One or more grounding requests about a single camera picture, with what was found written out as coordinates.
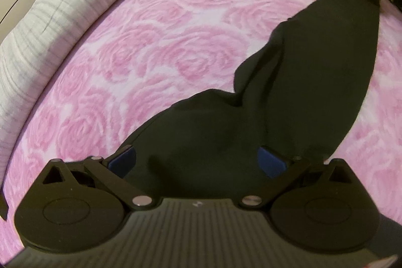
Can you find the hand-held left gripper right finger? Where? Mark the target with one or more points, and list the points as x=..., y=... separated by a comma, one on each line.
x=270, y=162

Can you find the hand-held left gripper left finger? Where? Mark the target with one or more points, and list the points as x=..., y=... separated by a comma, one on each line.
x=122, y=161

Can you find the black garment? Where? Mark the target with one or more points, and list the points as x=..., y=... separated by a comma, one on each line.
x=298, y=82

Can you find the smartphone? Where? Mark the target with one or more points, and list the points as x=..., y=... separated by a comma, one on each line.
x=3, y=202

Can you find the pink floral blanket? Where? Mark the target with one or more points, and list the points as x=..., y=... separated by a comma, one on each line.
x=157, y=35

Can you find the white rolled quilt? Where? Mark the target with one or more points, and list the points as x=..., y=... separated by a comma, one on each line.
x=62, y=20

